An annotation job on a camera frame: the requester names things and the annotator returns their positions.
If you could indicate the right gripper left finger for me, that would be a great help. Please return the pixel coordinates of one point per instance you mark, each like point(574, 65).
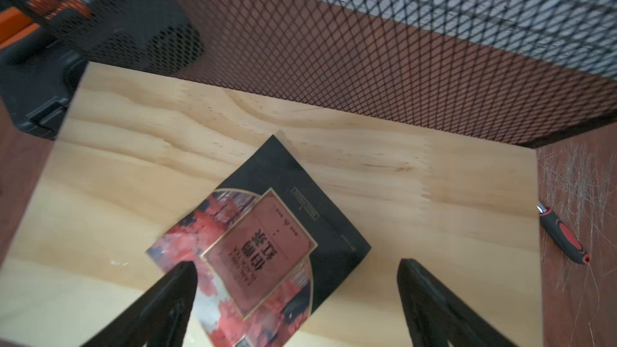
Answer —
point(159, 317)

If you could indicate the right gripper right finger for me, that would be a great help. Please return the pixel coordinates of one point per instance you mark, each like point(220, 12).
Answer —
point(435, 316)

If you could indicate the red tea bag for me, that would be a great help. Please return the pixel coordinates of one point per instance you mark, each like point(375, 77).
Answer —
point(269, 247)

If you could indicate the red black ratchet wrench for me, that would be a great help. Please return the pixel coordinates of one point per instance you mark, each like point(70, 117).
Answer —
point(562, 235)

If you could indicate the black plastic tool case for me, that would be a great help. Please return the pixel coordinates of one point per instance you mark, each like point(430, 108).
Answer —
point(46, 46)

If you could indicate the black wire wooden shelf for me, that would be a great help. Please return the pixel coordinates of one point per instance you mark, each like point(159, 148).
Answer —
point(418, 118)

